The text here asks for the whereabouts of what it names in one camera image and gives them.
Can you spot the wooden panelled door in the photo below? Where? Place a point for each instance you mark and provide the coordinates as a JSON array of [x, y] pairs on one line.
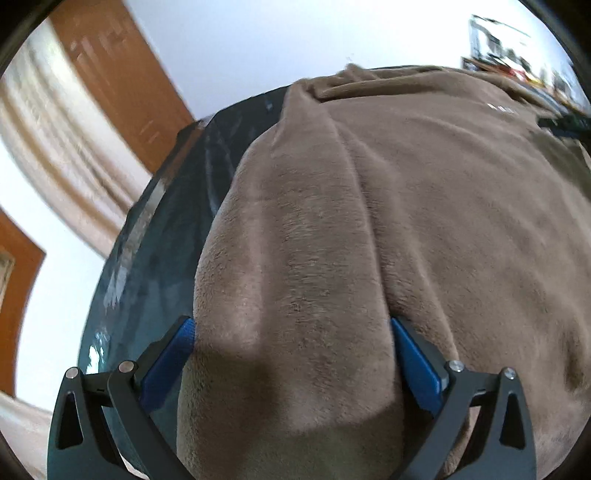
[[115, 83]]

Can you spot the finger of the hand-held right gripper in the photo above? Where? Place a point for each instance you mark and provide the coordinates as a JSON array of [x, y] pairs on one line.
[[563, 125]]

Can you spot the beige curtain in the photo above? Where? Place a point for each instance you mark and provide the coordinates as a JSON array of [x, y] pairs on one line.
[[60, 152]]

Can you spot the dark bed cover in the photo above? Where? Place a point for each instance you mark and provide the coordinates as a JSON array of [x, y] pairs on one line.
[[184, 194]]

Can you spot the wooden wall panel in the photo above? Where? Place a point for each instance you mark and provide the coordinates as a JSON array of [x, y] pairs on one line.
[[18, 300]]

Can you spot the brown fleece sweater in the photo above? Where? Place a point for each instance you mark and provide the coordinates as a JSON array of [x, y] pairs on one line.
[[346, 230]]

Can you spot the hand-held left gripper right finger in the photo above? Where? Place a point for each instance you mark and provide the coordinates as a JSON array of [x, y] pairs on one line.
[[418, 369]]

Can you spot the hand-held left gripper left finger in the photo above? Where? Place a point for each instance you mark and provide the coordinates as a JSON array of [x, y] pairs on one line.
[[168, 364]]

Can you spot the wooden desk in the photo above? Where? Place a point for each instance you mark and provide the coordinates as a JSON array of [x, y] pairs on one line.
[[531, 78]]

